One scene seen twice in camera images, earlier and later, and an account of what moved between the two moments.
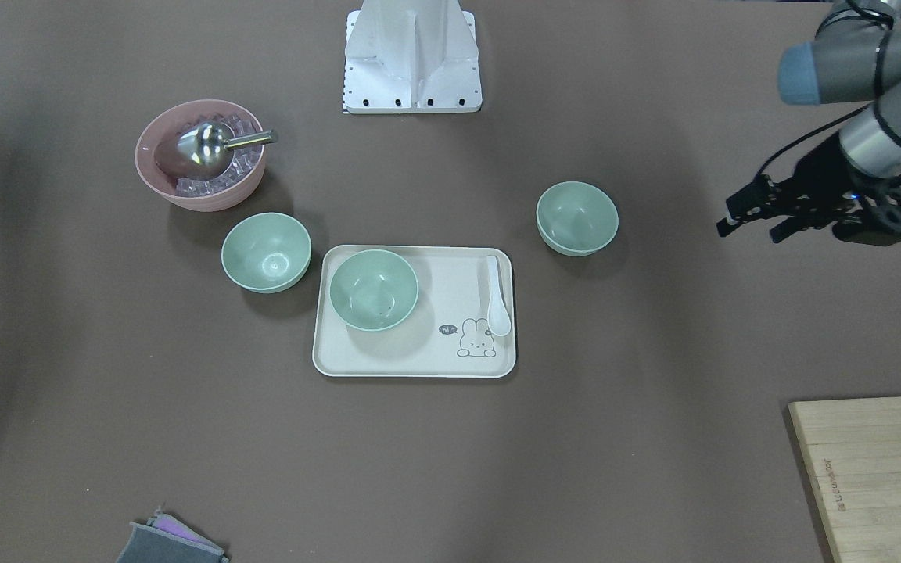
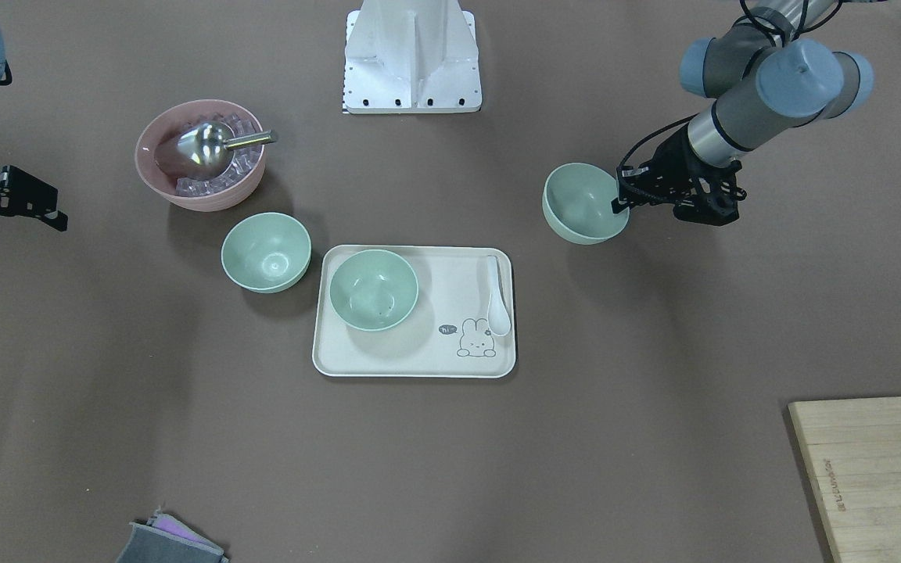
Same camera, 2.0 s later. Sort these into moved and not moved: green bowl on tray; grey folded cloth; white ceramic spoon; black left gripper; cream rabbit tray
Moved: black left gripper
Not moved: green bowl on tray; cream rabbit tray; grey folded cloth; white ceramic spoon
